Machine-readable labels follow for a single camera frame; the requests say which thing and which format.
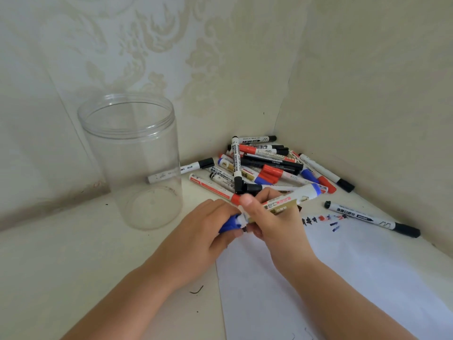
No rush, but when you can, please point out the person's right hand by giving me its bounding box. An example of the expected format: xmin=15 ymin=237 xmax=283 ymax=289
xmin=240 ymin=187 xmax=319 ymax=279

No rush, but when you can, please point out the person's left hand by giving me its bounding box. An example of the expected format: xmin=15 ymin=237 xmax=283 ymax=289
xmin=144 ymin=199 xmax=245 ymax=291

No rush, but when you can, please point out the blue cap gold label marker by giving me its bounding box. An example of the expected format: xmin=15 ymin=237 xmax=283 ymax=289
xmin=218 ymin=183 xmax=322 ymax=234

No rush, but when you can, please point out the red cap white barrel marker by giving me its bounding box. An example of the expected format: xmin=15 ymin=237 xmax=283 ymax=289
xmin=188 ymin=174 xmax=242 ymax=206

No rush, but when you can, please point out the white paper sheet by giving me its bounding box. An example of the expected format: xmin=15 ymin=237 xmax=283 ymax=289
xmin=215 ymin=212 xmax=453 ymax=340

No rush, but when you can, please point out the pile of assorted markers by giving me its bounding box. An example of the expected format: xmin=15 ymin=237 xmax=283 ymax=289
xmin=189 ymin=135 xmax=356 ymax=206

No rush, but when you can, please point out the plain white black-cap marker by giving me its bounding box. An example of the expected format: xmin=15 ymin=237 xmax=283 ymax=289
xmin=147 ymin=157 xmax=216 ymax=185

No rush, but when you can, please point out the long white black-cap marker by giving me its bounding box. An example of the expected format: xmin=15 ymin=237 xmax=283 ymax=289
xmin=324 ymin=200 xmax=421 ymax=239

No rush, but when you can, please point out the white marker chunky black cap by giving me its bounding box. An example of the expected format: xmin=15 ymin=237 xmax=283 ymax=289
xmin=231 ymin=136 xmax=247 ymax=195

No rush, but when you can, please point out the transparent plastic jar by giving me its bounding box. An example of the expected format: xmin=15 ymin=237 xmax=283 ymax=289
xmin=77 ymin=93 xmax=184 ymax=231

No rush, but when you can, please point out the person's right forearm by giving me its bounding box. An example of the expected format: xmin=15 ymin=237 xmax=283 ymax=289
xmin=285 ymin=255 xmax=418 ymax=340

